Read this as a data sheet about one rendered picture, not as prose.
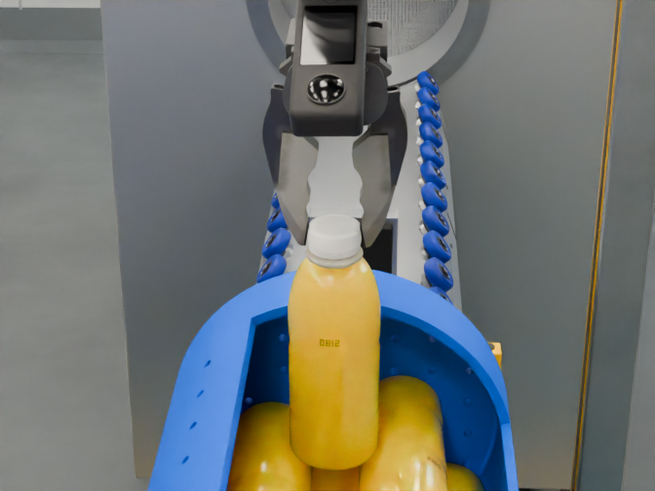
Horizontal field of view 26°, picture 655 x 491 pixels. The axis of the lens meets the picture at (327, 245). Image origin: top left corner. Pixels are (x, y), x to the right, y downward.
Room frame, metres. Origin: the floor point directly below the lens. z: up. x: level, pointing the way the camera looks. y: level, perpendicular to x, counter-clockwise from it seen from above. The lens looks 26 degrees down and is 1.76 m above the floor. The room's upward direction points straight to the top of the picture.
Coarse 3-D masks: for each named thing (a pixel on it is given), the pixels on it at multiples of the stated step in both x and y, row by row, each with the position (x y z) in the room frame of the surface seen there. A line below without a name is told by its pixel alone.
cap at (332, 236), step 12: (324, 216) 0.93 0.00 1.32; (336, 216) 0.93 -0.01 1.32; (348, 216) 0.93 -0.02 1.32; (312, 228) 0.91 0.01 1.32; (324, 228) 0.91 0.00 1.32; (336, 228) 0.91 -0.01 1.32; (348, 228) 0.91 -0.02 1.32; (312, 240) 0.91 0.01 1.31; (324, 240) 0.90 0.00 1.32; (336, 240) 0.90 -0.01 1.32; (348, 240) 0.90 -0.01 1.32; (360, 240) 0.91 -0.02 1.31; (312, 252) 0.91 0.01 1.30; (324, 252) 0.90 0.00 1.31; (336, 252) 0.90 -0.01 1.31; (348, 252) 0.90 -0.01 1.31
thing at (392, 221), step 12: (312, 216) 1.44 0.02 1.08; (360, 216) 1.44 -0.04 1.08; (396, 216) 1.44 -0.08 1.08; (384, 228) 1.42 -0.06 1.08; (396, 228) 1.43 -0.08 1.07; (384, 240) 1.42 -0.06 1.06; (396, 240) 1.43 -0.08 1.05; (372, 252) 1.42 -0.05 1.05; (384, 252) 1.42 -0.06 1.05; (396, 252) 1.43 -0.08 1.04; (372, 264) 1.42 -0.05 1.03; (384, 264) 1.42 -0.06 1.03; (396, 264) 1.43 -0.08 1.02
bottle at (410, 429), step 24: (384, 384) 1.00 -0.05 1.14; (408, 384) 1.00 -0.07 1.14; (384, 408) 0.96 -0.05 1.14; (408, 408) 0.96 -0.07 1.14; (432, 408) 0.98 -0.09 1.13; (384, 432) 0.93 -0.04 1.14; (408, 432) 0.92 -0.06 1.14; (432, 432) 0.94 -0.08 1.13; (384, 456) 0.90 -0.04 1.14; (408, 456) 0.89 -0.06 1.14; (432, 456) 0.90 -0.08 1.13; (360, 480) 0.89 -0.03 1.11; (384, 480) 0.87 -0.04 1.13; (408, 480) 0.87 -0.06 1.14; (432, 480) 0.87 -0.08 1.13
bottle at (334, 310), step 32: (352, 256) 0.91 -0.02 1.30; (320, 288) 0.89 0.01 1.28; (352, 288) 0.90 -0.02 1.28; (288, 320) 0.92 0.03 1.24; (320, 320) 0.89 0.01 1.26; (352, 320) 0.89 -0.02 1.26; (320, 352) 0.89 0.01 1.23; (352, 352) 0.89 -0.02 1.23; (320, 384) 0.89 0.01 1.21; (352, 384) 0.89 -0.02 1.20; (320, 416) 0.89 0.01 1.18; (352, 416) 0.89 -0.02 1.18; (320, 448) 0.89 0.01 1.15; (352, 448) 0.89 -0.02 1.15
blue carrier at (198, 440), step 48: (288, 288) 0.99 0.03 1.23; (384, 288) 0.99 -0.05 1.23; (240, 336) 0.95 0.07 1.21; (288, 336) 1.02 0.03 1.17; (384, 336) 1.02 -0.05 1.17; (432, 336) 1.02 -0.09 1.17; (480, 336) 1.01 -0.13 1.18; (192, 384) 0.93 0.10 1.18; (240, 384) 0.87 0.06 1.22; (288, 384) 1.02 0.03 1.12; (432, 384) 1.01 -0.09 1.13; (480, 384) 1.01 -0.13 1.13; (192, 432) 0.84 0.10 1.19; (480, 432) 1.01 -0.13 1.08; (192, 480) 0.77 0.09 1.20
